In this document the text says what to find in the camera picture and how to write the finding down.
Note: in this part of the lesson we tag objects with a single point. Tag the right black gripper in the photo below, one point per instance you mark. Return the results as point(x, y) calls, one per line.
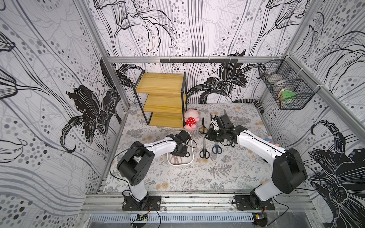
point(214, 135)

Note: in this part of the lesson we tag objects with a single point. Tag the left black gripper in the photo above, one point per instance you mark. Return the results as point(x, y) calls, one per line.
point(183, 154)

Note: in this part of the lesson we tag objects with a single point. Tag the small black handled scissors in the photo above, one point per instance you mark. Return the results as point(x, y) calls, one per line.
point(230, 143)

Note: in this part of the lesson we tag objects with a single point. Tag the large black handled scissors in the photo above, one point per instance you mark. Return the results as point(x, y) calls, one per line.
point(212, 122)

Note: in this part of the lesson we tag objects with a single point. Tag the blue handled scissors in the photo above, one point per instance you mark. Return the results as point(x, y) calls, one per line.
point(216, 149)

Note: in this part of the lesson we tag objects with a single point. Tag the black yellow handled scissors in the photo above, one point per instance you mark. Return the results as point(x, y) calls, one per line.
point(203, 130)

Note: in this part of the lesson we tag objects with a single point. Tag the silver black handled scissors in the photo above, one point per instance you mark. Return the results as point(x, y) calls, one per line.
point(204, 154)

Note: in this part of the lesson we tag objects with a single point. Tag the rose gold scissors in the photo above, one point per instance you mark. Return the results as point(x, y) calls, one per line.
point(176, 160)

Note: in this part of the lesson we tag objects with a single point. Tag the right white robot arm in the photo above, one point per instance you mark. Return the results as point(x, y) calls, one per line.
point(288, 171)

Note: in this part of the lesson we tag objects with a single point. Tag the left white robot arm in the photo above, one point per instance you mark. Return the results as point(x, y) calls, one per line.
point(136, 162)

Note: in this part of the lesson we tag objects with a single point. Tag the white plastic storage box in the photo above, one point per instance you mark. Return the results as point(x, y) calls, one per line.
point(185, 161)

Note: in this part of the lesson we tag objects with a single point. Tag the black yellow connector box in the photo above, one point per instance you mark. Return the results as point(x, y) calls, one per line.
point(260, 219)

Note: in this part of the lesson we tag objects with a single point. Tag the pink plush pig toy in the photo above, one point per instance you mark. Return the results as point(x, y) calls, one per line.
point(191, 117)

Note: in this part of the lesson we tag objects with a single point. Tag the pink doll with blue hat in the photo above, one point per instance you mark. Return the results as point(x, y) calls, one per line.
point(270, 140)

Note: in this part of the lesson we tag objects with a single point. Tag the green lid in basket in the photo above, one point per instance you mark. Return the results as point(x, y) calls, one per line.
point(287, 95)

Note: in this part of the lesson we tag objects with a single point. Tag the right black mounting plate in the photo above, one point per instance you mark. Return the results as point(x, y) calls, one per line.
point(250, 203)

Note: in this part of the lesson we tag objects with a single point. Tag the black mounting plate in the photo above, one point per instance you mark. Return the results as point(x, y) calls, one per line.
point(152, 202)
point(250, 203)

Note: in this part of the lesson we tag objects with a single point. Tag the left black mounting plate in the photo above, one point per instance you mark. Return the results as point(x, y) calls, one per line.
point(152, 202)

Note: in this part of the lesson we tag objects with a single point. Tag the small circuit board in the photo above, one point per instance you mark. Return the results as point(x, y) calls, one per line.
point(142, 218)

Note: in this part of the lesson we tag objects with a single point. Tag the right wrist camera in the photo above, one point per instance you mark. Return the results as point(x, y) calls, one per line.
point(224, 122)

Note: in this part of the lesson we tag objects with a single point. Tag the wooden shelf black frame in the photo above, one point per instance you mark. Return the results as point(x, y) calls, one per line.
point(165, 104)

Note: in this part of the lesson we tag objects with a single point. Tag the black wire wall basket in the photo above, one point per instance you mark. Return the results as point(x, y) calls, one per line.
point(284, 74)

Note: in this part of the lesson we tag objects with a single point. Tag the black hook rail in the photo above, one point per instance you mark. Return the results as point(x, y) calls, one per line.
point(204, 60)

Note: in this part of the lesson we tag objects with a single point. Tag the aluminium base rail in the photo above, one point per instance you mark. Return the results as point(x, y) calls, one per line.
point(206, 201)

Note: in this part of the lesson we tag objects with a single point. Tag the white vented cable duct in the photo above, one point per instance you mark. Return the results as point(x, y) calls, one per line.
point(175, 218)

